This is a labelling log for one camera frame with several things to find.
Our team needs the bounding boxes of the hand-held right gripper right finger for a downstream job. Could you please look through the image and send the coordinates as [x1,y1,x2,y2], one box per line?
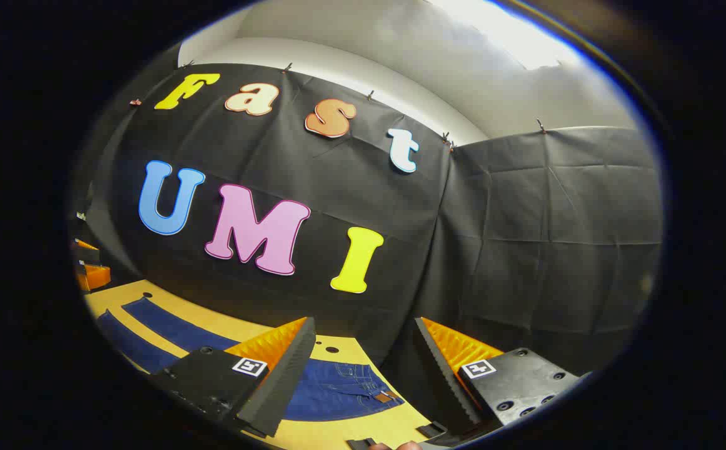
[414,316,592,437]

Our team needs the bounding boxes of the blue denim jeans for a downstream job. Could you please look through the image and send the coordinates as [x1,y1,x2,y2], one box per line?
[96,296,406,423]

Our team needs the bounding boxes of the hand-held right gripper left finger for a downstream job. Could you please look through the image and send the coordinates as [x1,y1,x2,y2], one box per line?
[149,316,317,438]

